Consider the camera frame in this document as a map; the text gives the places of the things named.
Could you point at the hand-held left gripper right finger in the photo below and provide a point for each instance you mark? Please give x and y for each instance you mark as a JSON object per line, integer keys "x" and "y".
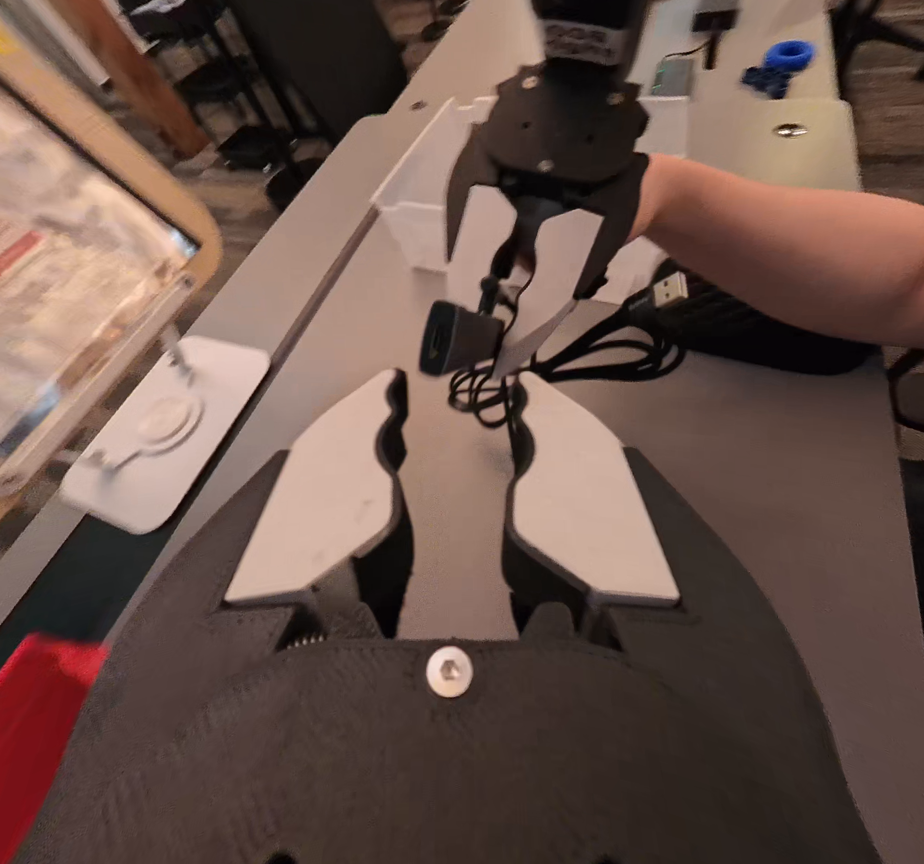
{"x": 592, "y": 510}

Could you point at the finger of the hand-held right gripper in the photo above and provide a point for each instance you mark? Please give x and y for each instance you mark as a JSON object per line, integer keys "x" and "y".
{"x": 483, "y": 228}
{"x": 563, "y": 265}

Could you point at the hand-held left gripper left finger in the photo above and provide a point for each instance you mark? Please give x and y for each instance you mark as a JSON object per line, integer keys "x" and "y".
{"x": 317, "y": 510}

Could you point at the translucent white plastic bin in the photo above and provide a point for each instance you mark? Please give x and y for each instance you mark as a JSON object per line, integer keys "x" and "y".
{"x": 411, "y": 185}

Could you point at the dark grey port adapter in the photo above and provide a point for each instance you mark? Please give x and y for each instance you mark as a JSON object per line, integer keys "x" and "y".
{"x": 469, "y": 337}

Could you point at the red plastic bin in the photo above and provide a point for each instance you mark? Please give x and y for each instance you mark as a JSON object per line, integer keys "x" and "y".
{"x": 36, "y": 719}

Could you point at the person's right forearm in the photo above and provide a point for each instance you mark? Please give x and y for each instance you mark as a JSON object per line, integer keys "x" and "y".
{"x": 794, "y": 257}

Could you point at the small grey device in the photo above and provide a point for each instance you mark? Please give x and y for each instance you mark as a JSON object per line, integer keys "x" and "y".
{"x": 673, "y": 77}

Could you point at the small dark grey box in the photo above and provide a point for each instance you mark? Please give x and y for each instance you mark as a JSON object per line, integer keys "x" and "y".
{"x": 718, "y": 5}

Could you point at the blue tape roll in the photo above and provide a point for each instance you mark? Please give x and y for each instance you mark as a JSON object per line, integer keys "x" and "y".
{"x": 790, "y": 55}

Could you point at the black office chair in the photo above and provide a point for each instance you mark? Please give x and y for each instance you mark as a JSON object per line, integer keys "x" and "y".
{"x": 303, "y": 26}

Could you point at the document stand with instruction sheet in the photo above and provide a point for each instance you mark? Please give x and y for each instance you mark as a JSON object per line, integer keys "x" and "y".
{"x": 86, "y": 286}

